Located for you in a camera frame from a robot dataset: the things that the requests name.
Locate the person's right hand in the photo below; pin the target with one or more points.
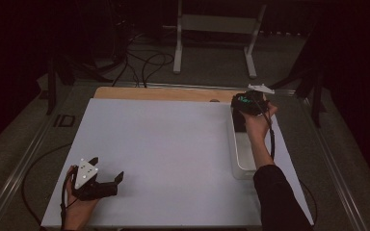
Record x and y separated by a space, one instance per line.
258 125

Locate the white table board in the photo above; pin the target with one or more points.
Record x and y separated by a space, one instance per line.
135 128

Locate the white plastic bin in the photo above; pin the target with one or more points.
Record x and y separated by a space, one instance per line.
245 157

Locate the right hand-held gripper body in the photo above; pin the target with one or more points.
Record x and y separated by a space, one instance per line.
258 104

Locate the black rectangular frame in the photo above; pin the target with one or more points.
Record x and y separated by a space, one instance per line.
56 120

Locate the metal rail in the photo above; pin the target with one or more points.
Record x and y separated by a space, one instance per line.
332 162
19 170

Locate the black phone case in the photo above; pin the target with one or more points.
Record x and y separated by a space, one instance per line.
239 123

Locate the person's left hand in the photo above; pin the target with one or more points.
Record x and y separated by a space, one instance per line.
78 213

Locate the white metal stand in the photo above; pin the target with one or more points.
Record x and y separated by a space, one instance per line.
218 24

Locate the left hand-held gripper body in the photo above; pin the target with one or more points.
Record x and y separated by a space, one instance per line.
85 174

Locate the dark stand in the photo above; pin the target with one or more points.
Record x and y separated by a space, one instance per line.
317 102
51 93

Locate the wooden table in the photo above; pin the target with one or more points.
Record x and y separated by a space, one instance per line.
173 94

